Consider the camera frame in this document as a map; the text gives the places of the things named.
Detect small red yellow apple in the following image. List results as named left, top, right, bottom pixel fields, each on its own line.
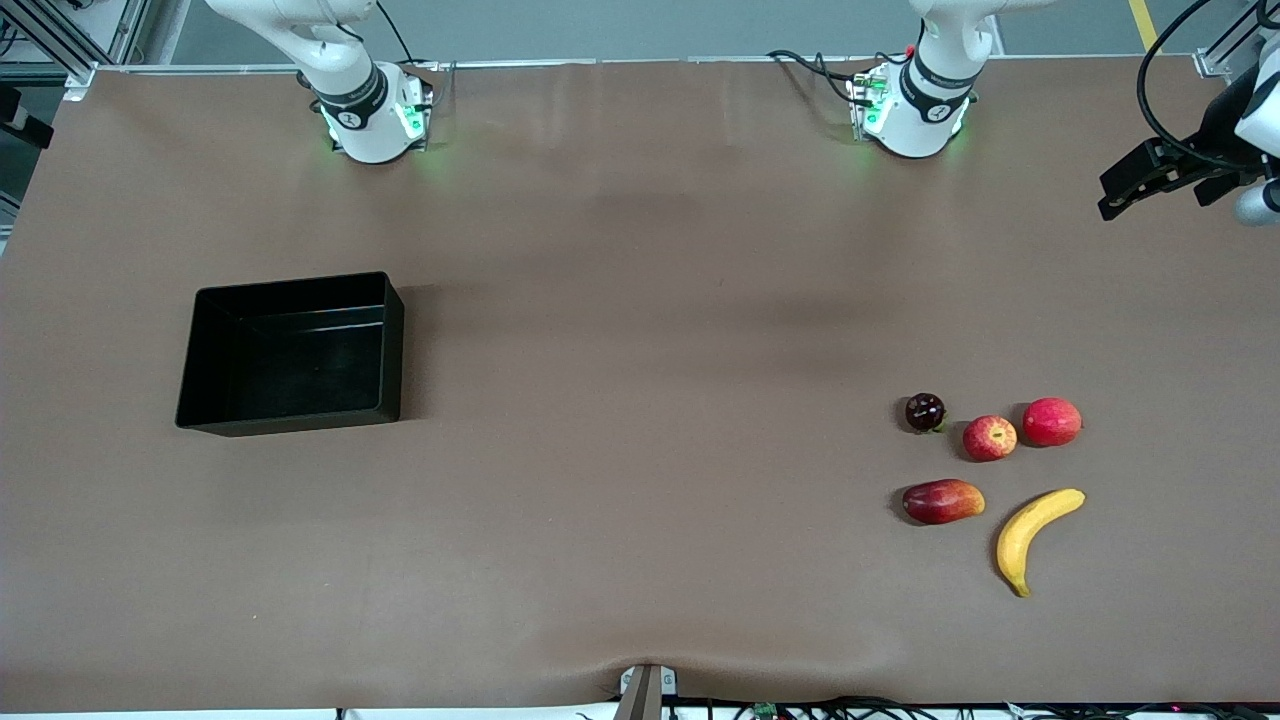
left=963, top=415, right=1018, bottom=462

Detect black plastic box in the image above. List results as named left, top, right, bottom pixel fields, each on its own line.
left=175, top=271, right=405, bottom=438

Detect yellow banana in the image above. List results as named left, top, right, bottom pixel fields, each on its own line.
left=996, top=488, right=1087, bottom=599

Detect round red pomegranate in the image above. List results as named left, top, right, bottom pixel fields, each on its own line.
left=1022, top=397, right=1084, bottom=448

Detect red yellow mango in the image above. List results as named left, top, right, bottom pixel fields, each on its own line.
left=902, top=479, right=987, bottom=526

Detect brown table cover mat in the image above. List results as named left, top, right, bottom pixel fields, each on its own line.
left=0, top=55, right=1280, bottom=713

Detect aluminium frame profile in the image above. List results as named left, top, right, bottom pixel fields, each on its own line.
left=1195, top=0, right=1280, bottom=76
left=0, top=0, right=151, bottom=101

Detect black left base cable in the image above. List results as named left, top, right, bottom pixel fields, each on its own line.
left=768, top=50, right=871, bottom=106

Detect black base cable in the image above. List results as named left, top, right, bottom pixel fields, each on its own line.
left=768, top=50, right=871, bottom=106
left=375, top=0, right=456, bottom=106

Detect black right base cable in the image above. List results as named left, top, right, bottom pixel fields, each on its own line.
left=375, top=0, right=456, bottom=106

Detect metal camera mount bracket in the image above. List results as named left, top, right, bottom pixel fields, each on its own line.
left=618, top=663, right=679, bottom=720

